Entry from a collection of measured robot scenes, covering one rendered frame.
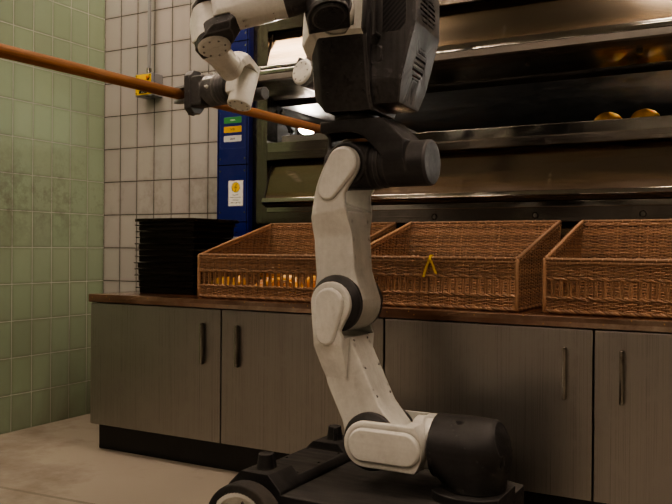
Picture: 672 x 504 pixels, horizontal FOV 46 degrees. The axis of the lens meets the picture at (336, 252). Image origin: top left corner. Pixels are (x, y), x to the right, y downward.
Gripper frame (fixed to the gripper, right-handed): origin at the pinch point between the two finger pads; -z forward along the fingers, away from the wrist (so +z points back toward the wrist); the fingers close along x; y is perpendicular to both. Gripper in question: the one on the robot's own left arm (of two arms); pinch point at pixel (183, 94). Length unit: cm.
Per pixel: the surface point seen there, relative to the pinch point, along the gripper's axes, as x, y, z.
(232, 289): 58, 40, -19
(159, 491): 119, 9, -20
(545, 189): 24, 98, 69
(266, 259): 47, 42, -5
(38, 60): 1, -50, 6
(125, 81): 0.6, -23.2, 3.3
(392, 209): 29, 93, 12
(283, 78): -21, 75, -25
